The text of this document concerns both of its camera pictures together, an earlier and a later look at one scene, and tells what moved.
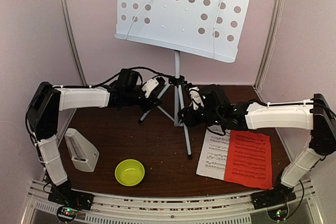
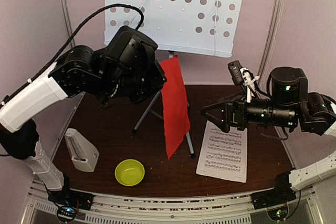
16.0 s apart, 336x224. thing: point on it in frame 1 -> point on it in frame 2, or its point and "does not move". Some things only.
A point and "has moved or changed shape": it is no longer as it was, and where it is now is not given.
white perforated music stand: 203,14 has moved or changed shape
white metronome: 83,154 does not move
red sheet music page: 249,159 -> 176,120
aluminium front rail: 172,208 does not move
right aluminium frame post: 279,2 does not move
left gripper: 149,105 -> 158,78
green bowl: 129,172 does not move
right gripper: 189,121 -> 238,106
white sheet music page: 213,154 does not move
